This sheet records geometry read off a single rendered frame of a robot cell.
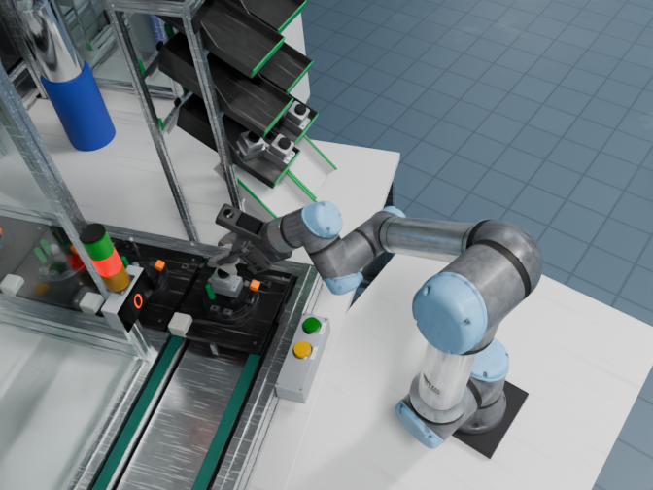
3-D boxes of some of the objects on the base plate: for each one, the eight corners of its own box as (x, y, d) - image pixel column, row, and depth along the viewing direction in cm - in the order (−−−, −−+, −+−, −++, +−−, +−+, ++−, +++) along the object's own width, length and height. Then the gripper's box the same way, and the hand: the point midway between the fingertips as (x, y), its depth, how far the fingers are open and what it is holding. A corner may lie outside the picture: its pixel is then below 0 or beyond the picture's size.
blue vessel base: (123, 125, 230) (97, 60, 209) (102, 155, 221) (72, 89, 200) (85, 120, 234) (56, 54, 213) (62, 148, 224) (29, 84, 204)
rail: (324, 288, 177) (320, 263, 169) (186, 652, 124) (171, 643, 116) (304, 284, 179) (300, 260, 171) (160, 643, 126) (145, 632, 117)
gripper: (285, 272, 135) (222, 292, 149) (303, 229, 142) (242, 252, 156) (257, 247, 131) (195, 269, 145) (277, 204, 138) (217, 229, 152)
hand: (214, 252), depth 149 cm, fingers open, 5 cm apart
